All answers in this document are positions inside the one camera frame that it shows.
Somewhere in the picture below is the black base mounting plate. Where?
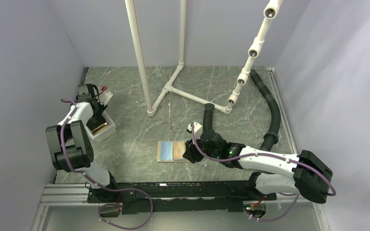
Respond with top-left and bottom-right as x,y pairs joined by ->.
87,180 -> 277,215

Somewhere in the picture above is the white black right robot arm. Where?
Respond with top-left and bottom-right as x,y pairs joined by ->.
183,130 -> 336,204

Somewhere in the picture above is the black corrugated hose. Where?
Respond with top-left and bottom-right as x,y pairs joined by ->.
202,69 -> 282,152

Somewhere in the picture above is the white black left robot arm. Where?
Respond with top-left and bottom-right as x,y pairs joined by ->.
45,84 -> 119,202

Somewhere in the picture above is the white card tray box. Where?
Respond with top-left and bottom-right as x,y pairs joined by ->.
85,112 -> 117,143

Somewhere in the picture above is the white PVC pipe frame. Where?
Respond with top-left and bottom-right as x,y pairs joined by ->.
125,0 -> 284,117

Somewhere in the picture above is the side aluminium rail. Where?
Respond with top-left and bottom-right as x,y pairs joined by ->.
266,67 -> 298,154

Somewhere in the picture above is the aluminium extrusion rail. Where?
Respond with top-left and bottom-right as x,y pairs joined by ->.
32,180 -> 330,231

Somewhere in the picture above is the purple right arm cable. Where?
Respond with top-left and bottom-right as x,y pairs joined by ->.
189,121 -> 337,223

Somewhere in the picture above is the tan leather card holder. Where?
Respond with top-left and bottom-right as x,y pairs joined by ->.
157,141 -> 188,163

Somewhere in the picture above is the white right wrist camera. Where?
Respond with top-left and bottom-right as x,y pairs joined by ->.
186,122 -> 203,136

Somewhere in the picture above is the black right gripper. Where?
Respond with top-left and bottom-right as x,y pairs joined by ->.
183,133 -> 220,164

